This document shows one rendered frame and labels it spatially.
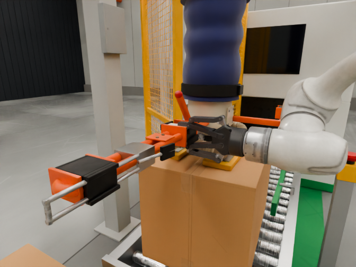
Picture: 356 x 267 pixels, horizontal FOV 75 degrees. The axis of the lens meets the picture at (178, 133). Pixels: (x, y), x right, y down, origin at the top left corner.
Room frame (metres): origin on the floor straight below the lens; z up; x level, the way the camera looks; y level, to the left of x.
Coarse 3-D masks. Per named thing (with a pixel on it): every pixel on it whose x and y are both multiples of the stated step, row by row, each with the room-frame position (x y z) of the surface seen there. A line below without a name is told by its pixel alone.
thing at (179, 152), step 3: (177, 150) 0.81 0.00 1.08; (180, 150) 0.81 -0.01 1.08; (183, 150) 0.82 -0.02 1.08; (177, 153) 0.79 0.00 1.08; (180, 153) 0.79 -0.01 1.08; (183, 153) 0.80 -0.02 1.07; (186, 153) 0.83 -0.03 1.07; (174, 156) 0.78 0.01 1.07; (177, 156) 0.77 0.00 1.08; (180, 156) 0.78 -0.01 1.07; (177, 159) 0.77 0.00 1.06
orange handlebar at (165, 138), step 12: (240, 120) 0.87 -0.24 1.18; (252, 120) 0.85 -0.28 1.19; (264, 120) 0.83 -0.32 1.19; (276, 120) 0.82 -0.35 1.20; (168, 132) 0.65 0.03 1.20; (156, 144) 0.53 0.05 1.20; (108, 156) 0.45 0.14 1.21; (120, 156) 0.46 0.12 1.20; (120, 168) 0.40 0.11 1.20; (72, 192) 0.32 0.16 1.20
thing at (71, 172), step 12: (84, 156) 0.41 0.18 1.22; (96, 156) 0.41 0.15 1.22; (48, 168) 0.35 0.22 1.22; (60, 168) 0.35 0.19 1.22; (72, 168) 0.35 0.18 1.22; (84, 168) 0.35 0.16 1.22; (96, 168) 0.35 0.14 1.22; (60, 180) 0.34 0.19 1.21; (72, 180) 0.33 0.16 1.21; (84, 192) 0.33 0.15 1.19
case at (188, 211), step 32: (192, 160) 0.78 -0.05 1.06; (160, 192) 0.71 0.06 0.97; (192, 192) 0.66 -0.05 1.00; (224, 192) 0.61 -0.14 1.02; (256, 192) 0.60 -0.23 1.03; (160, 224) 0.71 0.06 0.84; (192, 224) 0.66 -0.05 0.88; (224, 224) 0.61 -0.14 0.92; (256, 224) 0.70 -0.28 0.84; (160, 256) 0.71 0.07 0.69; (192, 256) 0.66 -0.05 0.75; (224, 256) 0.61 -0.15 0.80
